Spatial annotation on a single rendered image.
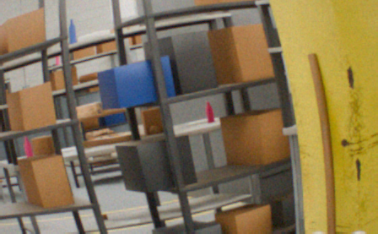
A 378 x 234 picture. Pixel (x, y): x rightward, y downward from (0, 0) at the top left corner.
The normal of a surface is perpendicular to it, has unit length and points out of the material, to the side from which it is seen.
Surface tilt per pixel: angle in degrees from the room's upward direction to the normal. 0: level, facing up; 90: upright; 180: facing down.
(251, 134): 90
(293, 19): 90
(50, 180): 90
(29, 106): 90
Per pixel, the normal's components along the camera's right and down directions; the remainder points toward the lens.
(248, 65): 0.44, -0.04
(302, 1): -0.89, 0.19
